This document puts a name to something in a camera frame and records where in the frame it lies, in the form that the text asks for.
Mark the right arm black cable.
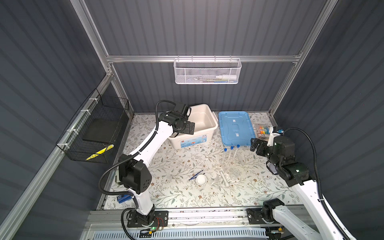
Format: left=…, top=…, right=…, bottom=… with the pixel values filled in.
left=283, top=127, right=352, bottom=240

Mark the blue object at table edge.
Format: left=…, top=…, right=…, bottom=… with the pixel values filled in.
left=117, top=195, right=132, bottom=204

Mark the small clear glass beaker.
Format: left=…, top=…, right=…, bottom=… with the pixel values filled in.
left=229, top=169, right=241, bottom=180

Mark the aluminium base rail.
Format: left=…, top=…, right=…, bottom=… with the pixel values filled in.
left=86, top=206, right=328, bottom=232

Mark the white plastic storage box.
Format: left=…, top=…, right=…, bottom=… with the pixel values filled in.
left=168, top=104, right=219, bottom=150

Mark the white ceramic pestle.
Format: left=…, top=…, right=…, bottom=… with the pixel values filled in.
left=220, top=171, right=230, bottom=188

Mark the white bottle in basket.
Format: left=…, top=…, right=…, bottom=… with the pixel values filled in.
left=216, top=75, right=238, bottom=81

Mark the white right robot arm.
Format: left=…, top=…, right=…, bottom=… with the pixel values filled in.
left=250, top=134, right=355, bottom=240

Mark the clear test tube rack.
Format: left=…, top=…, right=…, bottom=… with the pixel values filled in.
left=221, top=149, right=243, bottom=175

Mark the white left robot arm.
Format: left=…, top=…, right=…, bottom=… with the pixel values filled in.
left=118, top=100, right=195, bottom=216

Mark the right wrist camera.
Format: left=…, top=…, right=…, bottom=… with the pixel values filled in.
left=267, top=127, right=284, bottom=147

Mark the blue plastic box lid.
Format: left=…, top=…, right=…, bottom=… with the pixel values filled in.
left=219, top=111, right=256, bottom=146

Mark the white wire mesh basket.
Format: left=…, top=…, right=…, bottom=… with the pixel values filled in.
left=173, top=57, right=242, bottom=85

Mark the colourful pH paper pack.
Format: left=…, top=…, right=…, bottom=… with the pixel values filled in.
left=257, top=124, right=270, bottom=140

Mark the black wire wall basket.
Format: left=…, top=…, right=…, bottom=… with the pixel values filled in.
left=57, top=91, right=130, bottom=164

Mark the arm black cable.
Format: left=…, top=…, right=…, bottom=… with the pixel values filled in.
left=98, top=99, right=178, bottom=196
left=283, top=127, right=352, bottom=240

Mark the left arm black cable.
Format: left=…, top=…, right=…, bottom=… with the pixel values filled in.
left=98, top=99, right=178, bottom=196

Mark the white ceramic mortar bowl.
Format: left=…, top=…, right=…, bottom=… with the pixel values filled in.
left=196, top=175, right=208, bottom=186

